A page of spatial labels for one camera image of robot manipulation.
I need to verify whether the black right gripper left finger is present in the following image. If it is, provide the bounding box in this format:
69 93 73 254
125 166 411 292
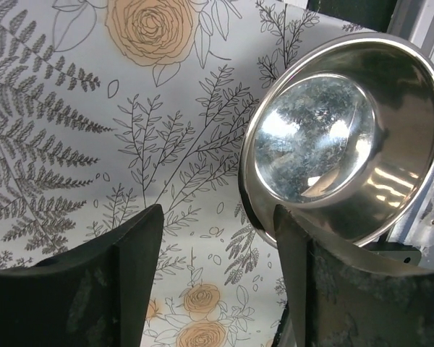
0 205 164 347

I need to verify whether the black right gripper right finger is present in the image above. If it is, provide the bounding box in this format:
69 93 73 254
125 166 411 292
273 205 434 346

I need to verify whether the steel pet bowl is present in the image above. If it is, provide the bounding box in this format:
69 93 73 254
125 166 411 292
238 33 434 246

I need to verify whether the floral patterned mat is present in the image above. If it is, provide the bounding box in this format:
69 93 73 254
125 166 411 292
0 1 361 346

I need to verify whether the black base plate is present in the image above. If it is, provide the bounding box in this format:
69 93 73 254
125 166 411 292
307 0 397 32

